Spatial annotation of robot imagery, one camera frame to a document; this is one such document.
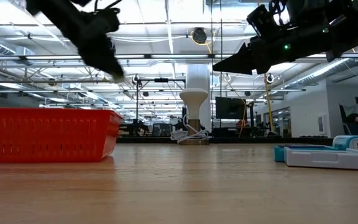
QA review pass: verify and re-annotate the white mushroom table lamp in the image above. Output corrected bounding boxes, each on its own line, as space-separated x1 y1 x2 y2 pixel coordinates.
178 88 210 146

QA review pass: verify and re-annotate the white round pillar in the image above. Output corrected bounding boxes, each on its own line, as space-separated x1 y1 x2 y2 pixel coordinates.
186 63 212 133

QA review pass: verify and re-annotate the teal digital clock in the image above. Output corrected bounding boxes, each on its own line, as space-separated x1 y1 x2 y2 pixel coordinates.
273 144 341 163

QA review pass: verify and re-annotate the light blue digital clock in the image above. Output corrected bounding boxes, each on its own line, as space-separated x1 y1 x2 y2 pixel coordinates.
333 135 358 166

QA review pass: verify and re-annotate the yellow hanging cord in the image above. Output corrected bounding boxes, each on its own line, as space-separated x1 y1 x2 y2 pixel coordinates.
263 73 275 134

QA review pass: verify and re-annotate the black ceiling cable reel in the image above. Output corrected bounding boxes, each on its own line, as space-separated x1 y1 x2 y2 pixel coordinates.
192 27 208 45

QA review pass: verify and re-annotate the long ceiling light rail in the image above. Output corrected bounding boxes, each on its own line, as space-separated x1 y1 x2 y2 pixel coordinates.
0 53 358 62

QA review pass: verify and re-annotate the thin black hanging cable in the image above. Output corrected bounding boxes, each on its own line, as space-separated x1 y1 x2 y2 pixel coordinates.
210 0 214 130
219 0 223 128

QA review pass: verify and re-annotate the white digital clock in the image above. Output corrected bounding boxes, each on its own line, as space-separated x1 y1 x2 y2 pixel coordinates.
283 146 358 171

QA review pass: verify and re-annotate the black room monitor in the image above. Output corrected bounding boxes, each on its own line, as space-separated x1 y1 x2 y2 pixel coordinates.
215 96 247 121

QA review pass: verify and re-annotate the white coiled lamp cable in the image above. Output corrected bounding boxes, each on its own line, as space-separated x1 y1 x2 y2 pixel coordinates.
170 114 209 144

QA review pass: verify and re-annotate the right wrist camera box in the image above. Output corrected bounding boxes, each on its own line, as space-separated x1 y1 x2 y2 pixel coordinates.
246 3 288 40

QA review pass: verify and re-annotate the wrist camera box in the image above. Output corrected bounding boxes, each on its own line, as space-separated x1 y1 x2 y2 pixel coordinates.
91 7 121 34
246 3 288 40

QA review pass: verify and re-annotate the black metal stand frame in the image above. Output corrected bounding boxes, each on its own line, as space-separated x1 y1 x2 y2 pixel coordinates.
135 78 187 138

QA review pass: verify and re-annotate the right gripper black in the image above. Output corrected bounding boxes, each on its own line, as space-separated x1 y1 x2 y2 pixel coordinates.
212 21 335 75

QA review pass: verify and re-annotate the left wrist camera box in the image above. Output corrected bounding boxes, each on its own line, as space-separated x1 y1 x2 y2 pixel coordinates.
91 7 121 34

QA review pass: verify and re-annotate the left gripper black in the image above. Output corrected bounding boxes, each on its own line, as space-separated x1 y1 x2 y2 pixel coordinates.
73 18 125 80

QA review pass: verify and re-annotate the wide red plastic basket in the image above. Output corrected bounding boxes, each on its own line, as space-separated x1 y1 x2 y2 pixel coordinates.
0 107 124 164

